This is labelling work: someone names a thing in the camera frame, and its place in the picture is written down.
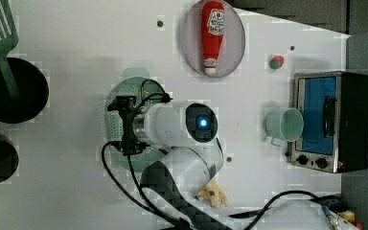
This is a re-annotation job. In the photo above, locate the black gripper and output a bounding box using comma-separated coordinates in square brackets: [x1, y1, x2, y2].
[107, 96, 148, 156]

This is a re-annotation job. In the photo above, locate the mint green oval strainer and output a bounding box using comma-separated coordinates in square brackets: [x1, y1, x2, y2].
[104, 77, 166, 173]

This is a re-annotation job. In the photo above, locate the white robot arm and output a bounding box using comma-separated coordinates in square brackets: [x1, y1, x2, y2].
[107, 96, 236, 230]

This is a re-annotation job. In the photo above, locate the beige plush toy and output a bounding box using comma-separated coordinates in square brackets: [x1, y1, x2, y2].
[197, 180, 228, 209]

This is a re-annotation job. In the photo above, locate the grey round plate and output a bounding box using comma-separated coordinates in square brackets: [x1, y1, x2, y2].
[180, 0, 245, 78]

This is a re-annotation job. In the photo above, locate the red ketchup bottle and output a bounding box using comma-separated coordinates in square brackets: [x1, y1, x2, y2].
[201, 0, 225, 76]

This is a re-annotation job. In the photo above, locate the black round pan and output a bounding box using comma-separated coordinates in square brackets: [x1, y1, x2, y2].
[0, 57, 49, 124]

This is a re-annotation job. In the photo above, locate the green slotted spatula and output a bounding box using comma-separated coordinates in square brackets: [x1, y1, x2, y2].
[0, 0, 20, 101]

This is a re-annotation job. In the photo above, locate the toy strawberry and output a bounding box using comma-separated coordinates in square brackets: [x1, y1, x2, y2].
[269, 56, 285, 70]

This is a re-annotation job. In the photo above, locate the mint green mug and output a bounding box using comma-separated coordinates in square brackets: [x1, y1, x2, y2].
[264, 108, 304, 146]

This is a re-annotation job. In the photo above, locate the black toaster oven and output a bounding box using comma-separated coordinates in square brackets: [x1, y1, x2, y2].
[290, 71, 368, 173]

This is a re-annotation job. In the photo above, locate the black power cable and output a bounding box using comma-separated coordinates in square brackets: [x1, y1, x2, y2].
[228, 190, 349, 230]

